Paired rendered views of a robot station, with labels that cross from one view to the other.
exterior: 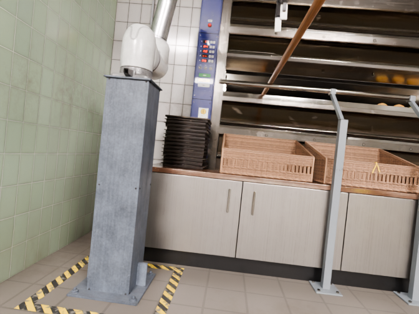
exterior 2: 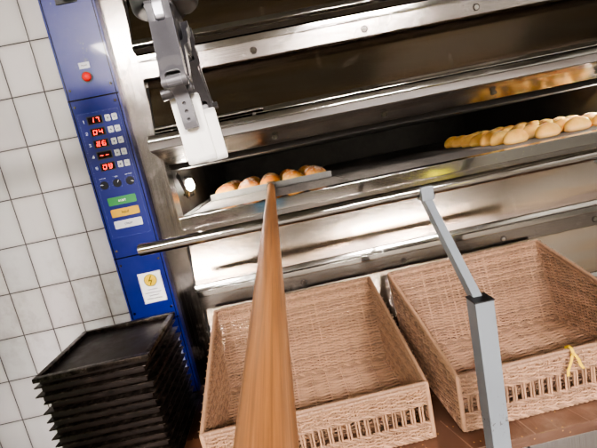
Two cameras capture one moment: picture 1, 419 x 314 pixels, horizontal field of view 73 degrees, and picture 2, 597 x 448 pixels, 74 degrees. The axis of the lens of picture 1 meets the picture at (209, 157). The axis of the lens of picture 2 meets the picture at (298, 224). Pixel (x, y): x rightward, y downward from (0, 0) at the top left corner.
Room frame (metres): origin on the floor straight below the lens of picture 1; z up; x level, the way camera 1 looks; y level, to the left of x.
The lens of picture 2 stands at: (0.85, -0.31, 1.31)
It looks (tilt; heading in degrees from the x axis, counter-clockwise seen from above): 10 degrees down; 355
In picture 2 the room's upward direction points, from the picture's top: 12 degrees counter-clockwise
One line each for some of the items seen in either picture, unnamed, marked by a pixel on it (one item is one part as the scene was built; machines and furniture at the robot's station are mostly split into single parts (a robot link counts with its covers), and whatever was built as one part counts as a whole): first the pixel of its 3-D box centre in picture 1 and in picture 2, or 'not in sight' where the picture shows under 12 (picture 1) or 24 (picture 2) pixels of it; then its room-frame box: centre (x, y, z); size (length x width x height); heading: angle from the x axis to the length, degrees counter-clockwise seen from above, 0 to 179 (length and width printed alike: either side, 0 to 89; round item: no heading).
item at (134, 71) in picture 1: (134, 75); not in sight; (1.37, 0.40, 1.03); 0.22 x 0.18 x 0.06; 176
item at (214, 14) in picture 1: (209, 118); (194, 217); (3.14, 0.05, 1.07); 1.93 x 0.16 x 2.15; 177
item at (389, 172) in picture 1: (355, 164); (506, 317); (1.89, -0.96, 0.72); 0.56 x 0.49 x 0.28; 88
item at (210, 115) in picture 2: (277, 25); (210, 134); (1.42, -0.27, 1.36); 0.03 x 0.01 x 0.07; 87
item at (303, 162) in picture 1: (262, 154); (306, 363); (1.92, -0.36, 0.72); 0.56 x 0.49 x 0.28; 87
